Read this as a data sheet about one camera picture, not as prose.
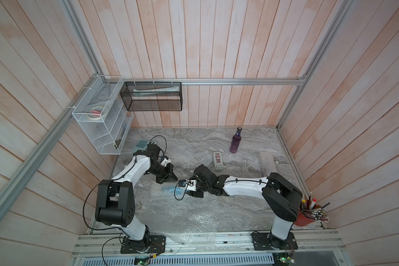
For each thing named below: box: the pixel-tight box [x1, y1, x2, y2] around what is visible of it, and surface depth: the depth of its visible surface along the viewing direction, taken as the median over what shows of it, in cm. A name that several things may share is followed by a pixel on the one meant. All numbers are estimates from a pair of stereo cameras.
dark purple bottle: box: [229, 126, 243, 154], surface depth 100 cm
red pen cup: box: [294, 210, 316, 227], surface depth 74 cm
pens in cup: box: [299, 190, 331, 223], surface depth 73 cm
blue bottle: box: [161, 186, 186, 196], surface depth 86 cm
